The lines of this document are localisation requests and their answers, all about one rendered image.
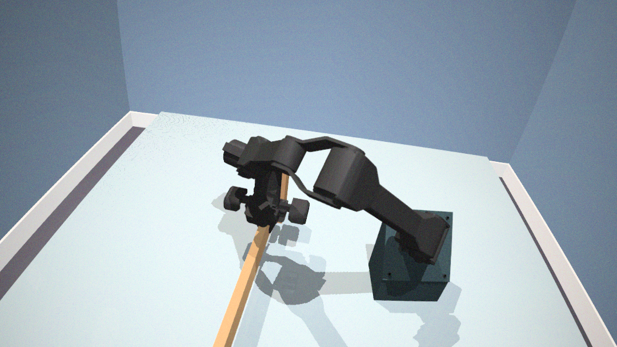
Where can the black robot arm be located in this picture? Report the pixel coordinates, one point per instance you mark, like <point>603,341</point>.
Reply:
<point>347,179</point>

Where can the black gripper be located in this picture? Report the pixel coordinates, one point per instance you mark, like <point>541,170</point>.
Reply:
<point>298,209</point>

